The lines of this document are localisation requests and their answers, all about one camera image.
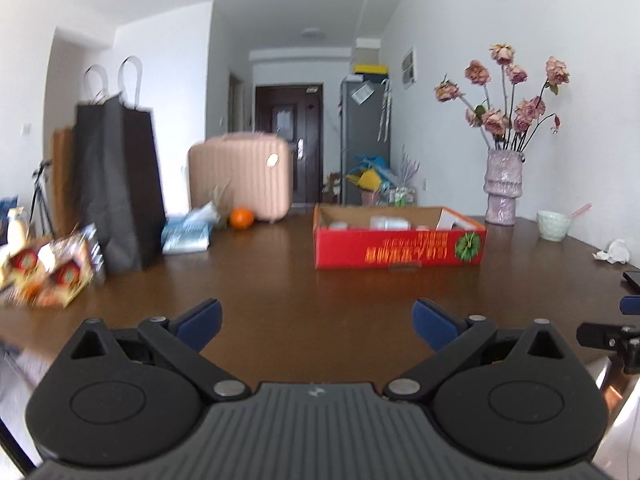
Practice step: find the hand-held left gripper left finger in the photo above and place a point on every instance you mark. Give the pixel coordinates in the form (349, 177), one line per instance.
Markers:
(202, 322)

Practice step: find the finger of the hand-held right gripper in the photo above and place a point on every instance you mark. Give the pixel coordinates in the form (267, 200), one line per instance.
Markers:
(631, 305)
(597, 335)

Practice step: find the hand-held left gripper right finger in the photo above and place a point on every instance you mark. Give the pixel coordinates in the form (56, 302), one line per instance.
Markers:
(432, 322)

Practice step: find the red cardboard box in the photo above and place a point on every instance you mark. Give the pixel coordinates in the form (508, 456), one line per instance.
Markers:
(400, 252)

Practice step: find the black phone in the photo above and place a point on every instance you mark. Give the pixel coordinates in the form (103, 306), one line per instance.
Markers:
(632, 279)

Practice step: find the crumpled white tissue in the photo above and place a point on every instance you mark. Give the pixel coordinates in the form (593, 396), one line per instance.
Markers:
(612, 251)

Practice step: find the blue tissue pack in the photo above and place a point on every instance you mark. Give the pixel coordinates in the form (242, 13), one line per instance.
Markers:
(185, 237)

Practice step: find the pink spoon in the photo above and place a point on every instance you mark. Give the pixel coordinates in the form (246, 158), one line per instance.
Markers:
(579, 211)

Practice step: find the clear plastic wipes pack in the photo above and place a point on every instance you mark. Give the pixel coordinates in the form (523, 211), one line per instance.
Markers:
(390, 223)

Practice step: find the pale green bowl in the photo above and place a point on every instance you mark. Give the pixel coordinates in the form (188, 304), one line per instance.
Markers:
(552, 227)

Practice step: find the orange fruit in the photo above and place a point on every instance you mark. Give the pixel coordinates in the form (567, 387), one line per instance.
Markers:
(242, 219)

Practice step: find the silver foil packet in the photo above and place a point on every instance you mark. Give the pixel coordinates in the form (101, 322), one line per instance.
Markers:
(94, 255)

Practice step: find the printed snack packet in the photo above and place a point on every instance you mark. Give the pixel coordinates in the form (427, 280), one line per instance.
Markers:
(67, 275)
(22, 265)

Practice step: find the pink hard suitcase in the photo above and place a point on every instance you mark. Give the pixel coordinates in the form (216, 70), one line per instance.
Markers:
(235, 180)

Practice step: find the pale purple ribbed vase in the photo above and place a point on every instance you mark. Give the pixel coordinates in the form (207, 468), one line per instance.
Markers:
(504, 185)

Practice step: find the yellow plastic stool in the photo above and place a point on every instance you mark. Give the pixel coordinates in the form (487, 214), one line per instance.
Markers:
(369, 180)

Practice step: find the dried lavender bunch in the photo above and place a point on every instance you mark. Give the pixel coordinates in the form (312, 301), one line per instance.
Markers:
(410, 167)

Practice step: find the black paper bag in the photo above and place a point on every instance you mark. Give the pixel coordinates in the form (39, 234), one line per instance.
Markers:
(120, 185)

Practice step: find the blue plastic stool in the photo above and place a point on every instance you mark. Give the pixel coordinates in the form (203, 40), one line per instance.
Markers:
(382, 162)

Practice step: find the dark brown door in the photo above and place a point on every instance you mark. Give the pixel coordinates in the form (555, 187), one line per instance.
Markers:
(311, 170)

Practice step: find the brown paper bag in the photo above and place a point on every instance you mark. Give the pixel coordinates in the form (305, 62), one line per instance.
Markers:
(62, 185)

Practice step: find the grey refrigerator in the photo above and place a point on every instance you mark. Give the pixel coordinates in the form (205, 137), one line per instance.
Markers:
(360, 130)

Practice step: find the black tripod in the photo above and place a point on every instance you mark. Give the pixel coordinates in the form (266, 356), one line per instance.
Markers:
(40, 195)

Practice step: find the white bottle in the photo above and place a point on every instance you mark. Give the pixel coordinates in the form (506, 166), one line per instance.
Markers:
(17, 230)

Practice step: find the bunch of dried roses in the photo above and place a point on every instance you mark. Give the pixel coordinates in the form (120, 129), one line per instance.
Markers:
(495, 120)

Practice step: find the clear umbrella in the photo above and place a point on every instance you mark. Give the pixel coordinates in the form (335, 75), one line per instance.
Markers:
(385, 110)

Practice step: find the paper sheet on refrigerator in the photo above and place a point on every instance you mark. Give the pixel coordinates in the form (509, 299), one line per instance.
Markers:
(361, 94)

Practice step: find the yellow flat box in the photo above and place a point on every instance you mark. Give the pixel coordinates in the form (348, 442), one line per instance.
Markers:
(370, 69)

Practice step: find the plain cardboard carton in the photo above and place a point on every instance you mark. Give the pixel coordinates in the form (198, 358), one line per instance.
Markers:
(367, 56)

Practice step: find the white wall switch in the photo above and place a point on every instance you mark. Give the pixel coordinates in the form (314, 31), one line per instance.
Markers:
(25, 128)

